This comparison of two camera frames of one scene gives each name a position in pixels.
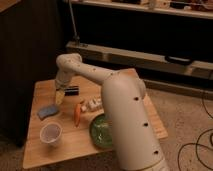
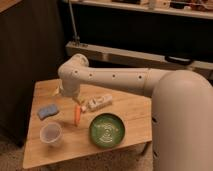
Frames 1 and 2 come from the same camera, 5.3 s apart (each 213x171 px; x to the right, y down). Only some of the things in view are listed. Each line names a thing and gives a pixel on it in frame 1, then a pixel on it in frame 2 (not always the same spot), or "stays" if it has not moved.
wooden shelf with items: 190,8 stays
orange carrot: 77,112 stays
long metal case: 147,64 stays
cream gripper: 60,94 → 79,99
